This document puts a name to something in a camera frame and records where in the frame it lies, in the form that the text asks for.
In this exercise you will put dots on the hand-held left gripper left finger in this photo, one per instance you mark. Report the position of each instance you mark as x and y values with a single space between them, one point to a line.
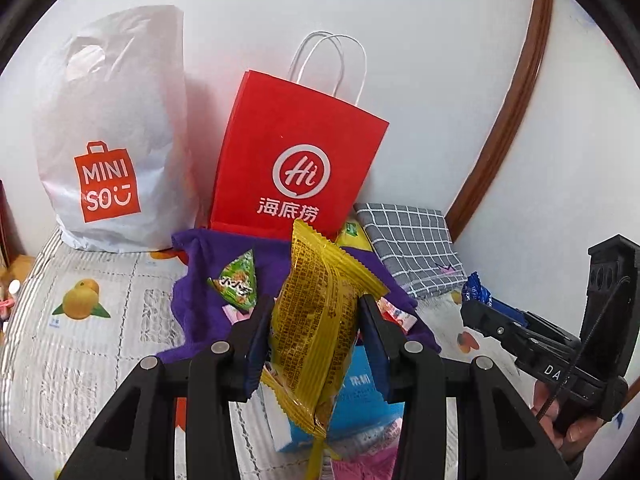
257 345

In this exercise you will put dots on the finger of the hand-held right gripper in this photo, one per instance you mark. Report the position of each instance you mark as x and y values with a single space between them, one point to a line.
487 322

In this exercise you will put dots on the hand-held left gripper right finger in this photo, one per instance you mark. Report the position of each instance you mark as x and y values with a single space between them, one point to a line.
375 350

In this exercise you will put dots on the blue cookie packet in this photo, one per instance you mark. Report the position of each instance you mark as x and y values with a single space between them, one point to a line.
475 290

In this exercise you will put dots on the yellow snack packet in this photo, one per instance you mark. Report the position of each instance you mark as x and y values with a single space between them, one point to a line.
315 320

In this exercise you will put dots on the person's right hand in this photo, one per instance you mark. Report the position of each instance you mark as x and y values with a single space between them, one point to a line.
580 435

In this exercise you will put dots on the small pink white packet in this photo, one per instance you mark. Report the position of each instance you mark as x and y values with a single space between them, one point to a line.
397 316

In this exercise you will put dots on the blue cardboard box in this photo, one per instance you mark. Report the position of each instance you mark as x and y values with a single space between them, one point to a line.
360 400

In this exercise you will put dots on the green snack packet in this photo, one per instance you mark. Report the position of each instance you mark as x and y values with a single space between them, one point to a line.
237 280

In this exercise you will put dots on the purple towel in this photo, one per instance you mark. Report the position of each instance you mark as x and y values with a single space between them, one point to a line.
200 270

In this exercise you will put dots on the grey checked cloth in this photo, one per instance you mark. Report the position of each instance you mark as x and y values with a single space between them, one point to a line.
410 245

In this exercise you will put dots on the yellow green packet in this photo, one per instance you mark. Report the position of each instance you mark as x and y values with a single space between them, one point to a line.
352 237

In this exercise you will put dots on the magenta snack packet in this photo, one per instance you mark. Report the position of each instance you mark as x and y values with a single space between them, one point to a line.
360 465

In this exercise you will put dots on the red paper bag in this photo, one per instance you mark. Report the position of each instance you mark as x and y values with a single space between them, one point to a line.
300 125

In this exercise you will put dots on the wooden furniture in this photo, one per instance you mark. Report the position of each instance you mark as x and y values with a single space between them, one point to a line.
17 267

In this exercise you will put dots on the white plastic bag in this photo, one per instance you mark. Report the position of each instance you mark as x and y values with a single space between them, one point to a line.
115 110

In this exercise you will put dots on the wooden headboard frame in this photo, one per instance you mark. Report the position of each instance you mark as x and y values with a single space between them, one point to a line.
531 85

